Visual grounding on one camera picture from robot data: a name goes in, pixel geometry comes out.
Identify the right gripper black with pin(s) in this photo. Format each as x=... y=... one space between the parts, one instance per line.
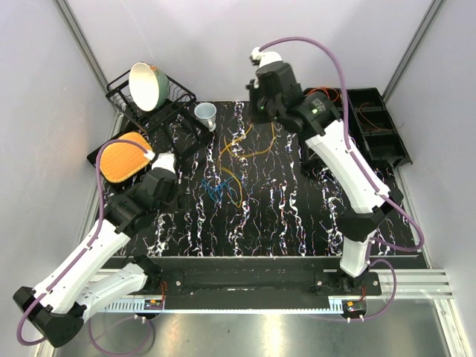
x=254 y=90

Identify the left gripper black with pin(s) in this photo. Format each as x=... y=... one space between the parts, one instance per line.
x=181 y=202

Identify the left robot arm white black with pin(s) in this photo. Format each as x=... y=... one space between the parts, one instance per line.
x=59 y=305

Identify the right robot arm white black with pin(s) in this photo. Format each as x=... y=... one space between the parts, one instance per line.
x=370 y=198

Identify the black bin far left column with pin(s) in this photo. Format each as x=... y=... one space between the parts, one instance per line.
x=333 y=94

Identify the black bin column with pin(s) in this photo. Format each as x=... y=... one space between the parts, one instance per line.
x=333 y=94
x=312 y=156
x=386 y=149
x=365 y=98
x=372 y=122

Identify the black bin near left column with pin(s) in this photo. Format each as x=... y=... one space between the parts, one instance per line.
x=312 y=156

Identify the light blue cup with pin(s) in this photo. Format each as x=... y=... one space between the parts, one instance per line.
x=206 y=114

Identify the black bin far right column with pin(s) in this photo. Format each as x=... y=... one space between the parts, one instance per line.
x=365 y=98

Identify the black bin middle right column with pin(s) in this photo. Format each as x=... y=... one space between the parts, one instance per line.
x=372 y=122

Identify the cream green bowl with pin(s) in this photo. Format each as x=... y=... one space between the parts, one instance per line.
x=149 y=86

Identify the black bin near right column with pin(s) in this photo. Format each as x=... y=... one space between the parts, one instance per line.
x=386 y=149

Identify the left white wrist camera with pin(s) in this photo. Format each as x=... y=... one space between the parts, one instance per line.
x=165 y=161

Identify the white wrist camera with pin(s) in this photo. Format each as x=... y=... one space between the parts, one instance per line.
x=261 y=58
x=165 y=161

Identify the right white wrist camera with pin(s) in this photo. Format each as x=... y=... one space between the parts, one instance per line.
x=261 y=58

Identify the black wire dish rack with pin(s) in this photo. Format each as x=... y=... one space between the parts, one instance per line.
x=169 y=128

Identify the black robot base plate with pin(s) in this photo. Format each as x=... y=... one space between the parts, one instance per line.
x=253 y=283

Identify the aluminium rail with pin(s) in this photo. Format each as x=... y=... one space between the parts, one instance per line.
x=405 y=284

